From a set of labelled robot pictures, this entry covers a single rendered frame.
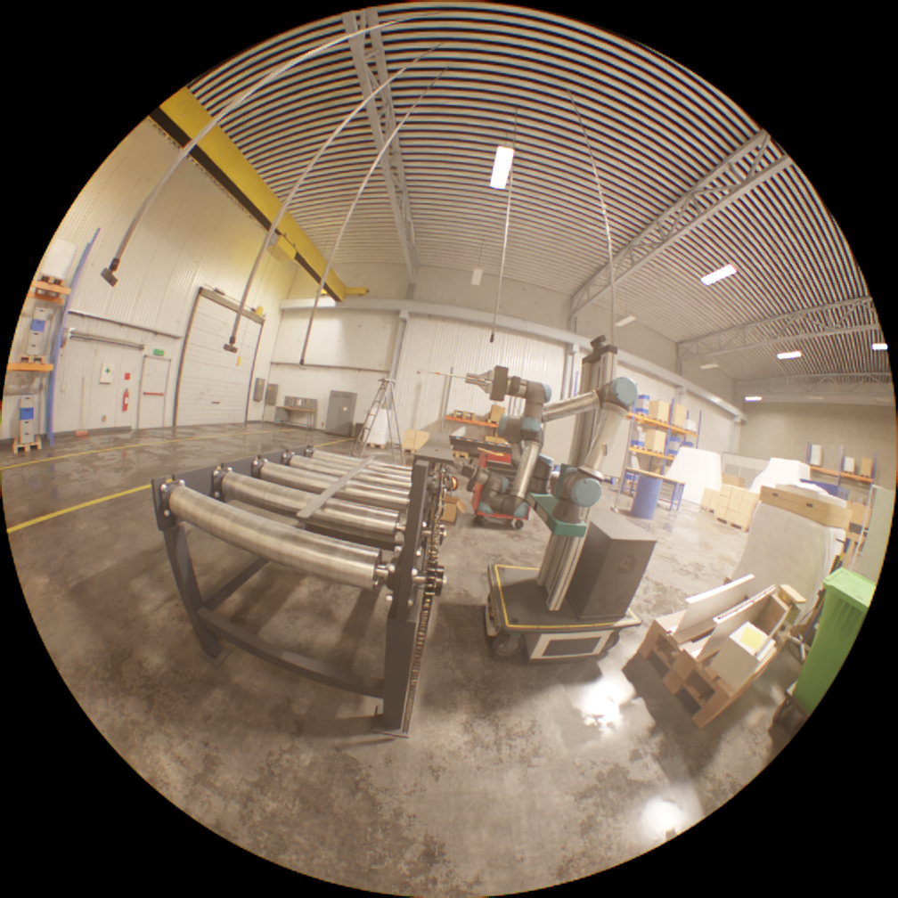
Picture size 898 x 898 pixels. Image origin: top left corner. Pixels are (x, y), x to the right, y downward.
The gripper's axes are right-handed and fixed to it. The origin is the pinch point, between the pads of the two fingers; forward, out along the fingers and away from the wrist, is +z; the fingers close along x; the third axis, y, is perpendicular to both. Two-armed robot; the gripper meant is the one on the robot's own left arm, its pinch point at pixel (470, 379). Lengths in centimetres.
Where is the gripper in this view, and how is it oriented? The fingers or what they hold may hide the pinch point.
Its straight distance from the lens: 100.8
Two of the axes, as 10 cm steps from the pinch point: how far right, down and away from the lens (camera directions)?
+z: -9.9, -1.6, -0.3
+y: -0.1, -1.0, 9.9
